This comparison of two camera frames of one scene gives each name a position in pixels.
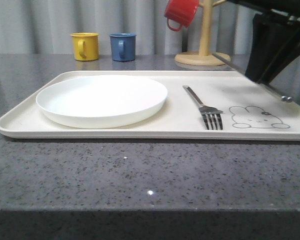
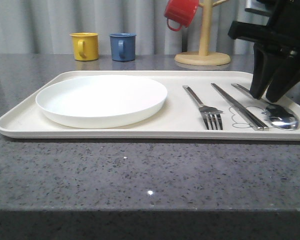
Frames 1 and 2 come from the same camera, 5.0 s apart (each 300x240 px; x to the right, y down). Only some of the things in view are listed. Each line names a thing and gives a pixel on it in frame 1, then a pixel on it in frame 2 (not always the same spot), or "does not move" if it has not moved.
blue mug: (123, 46) does not move
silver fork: (207, 111) does not move
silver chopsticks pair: (285, 98) -> (245, 112)
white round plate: (102, 102) does not move
